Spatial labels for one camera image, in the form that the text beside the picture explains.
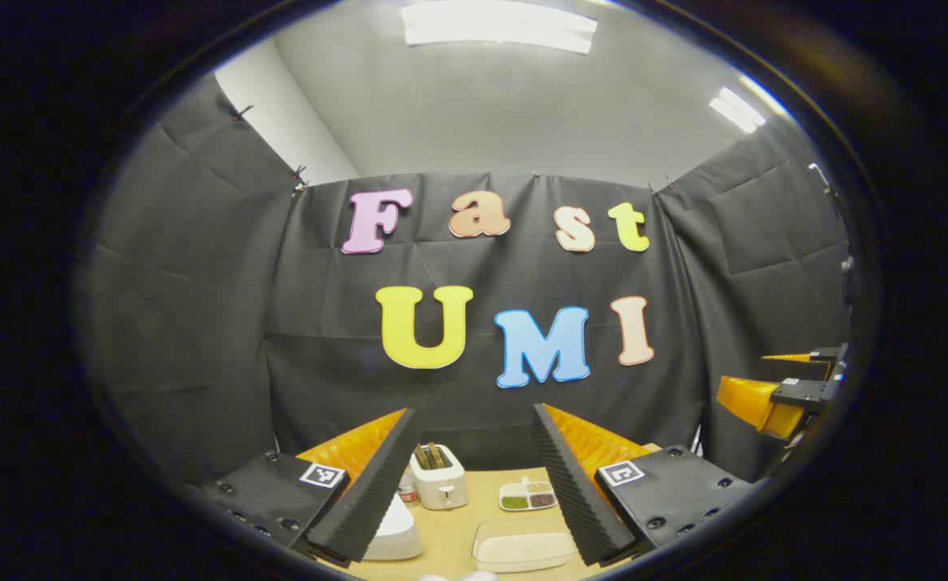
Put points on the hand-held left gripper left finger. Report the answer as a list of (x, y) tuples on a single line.
[(373, 492)]

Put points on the clear bottle with red label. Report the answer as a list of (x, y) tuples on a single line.
[(408, 491)]

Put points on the divided white dish of grains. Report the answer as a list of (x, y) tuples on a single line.
[(527, 499)]

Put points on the white toaster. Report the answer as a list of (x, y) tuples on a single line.
[(441, 488)]

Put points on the brown toast slice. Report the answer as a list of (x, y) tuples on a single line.
[(436, 454), (422, 457)]

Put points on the white rice cooker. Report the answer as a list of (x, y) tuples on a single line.
[(397, 532)]

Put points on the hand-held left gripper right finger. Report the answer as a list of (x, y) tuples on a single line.
[(574, 500)]

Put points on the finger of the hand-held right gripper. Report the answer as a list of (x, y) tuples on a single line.
[(796, 369), (752, 403)]

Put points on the white metal frame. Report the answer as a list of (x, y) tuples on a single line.
[(697, 440)]

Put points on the black backdrop cloth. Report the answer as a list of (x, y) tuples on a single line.
[(199, 323)]

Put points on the ceiling light panel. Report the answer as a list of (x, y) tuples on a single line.
[(498, 24), (736, 109)]

